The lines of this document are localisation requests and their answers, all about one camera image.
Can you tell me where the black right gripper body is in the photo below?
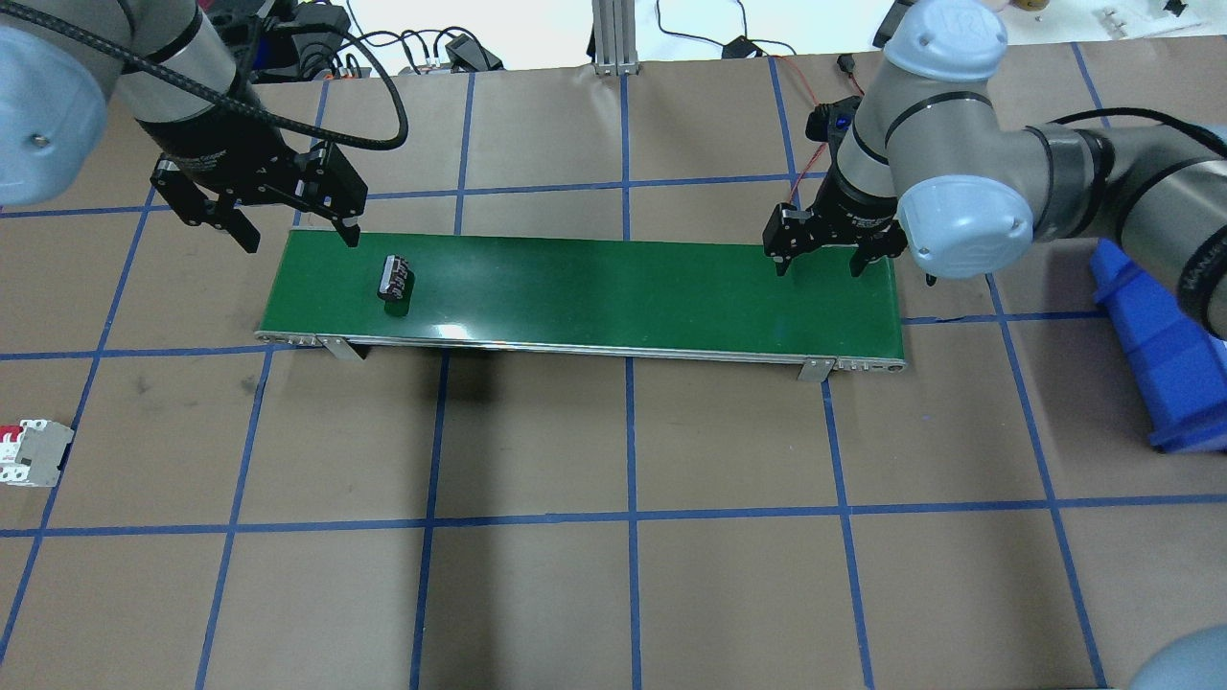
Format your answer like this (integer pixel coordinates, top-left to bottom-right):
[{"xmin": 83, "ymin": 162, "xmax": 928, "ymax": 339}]
[{"xmin": 763, "ymin": 166, "xmax": 908, "ymax": 259}]

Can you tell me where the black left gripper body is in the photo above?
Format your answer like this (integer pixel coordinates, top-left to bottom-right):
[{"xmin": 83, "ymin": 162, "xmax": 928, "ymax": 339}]
[{"xmin": 150, "ymin": 142, "xmax": 368, "ymax": 226}]

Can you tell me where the black capacitor block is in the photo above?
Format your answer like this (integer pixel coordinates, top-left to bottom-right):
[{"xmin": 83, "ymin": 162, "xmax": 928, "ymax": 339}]
[{"xmin": 377, "ymin": 254, "xmax": 415, "ymax": 303}]

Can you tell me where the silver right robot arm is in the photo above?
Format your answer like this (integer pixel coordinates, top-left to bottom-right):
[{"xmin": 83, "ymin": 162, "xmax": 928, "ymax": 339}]
[{"xmin": 762, "ymin": 1, "xmax": 1226, "ymax": 339}]

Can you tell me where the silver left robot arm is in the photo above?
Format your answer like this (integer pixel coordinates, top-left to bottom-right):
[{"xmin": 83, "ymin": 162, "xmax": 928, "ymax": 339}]
[{"xmin": 2, "ymin": 1, "xmax": 368, "ymax": 253}]

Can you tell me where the green conveyor belt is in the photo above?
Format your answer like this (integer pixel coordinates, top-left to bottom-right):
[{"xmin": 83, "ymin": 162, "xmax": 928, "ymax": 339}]
[{"xmin": 256, "ymin": 228, "xmax": 908, "ymax": 381}]

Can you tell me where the white red circuit breaker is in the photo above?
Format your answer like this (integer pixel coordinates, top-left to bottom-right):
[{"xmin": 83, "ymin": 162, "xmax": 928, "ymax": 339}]
[{"xmin": 1, "ymin": 419, "xmax": 75, "ymax": 487}]

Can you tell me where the blue plastic bin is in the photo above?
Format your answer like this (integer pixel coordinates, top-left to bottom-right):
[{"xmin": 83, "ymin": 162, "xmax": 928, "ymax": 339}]
[{"xmin": 1088, "ymin": 239, "xmax": 1226, "ymax": 453}]

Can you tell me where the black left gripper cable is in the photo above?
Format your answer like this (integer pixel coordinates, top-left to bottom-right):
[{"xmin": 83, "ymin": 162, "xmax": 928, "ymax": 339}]
[{"xmin": 0, "ymin": 0, "xmax": 410, "ymax": 152}]

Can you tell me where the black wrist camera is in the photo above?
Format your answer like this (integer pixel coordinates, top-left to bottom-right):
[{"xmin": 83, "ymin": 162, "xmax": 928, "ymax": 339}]
[{"xmin": 802, "ymin": 96, "xmax": 863, "ymax": 151}]

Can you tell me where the red black power cable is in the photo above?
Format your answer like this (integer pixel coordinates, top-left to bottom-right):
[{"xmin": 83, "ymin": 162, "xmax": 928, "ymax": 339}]
[{"xmin": 771, "ymin": 55, "xmax": 833, "ymax": 207}]

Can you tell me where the aluminium frame post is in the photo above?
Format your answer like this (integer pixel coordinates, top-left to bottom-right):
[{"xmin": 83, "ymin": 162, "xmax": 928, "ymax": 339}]
[{"xmin": 591, "ymin": 1, "xmax": 640, "ymax": 79}]

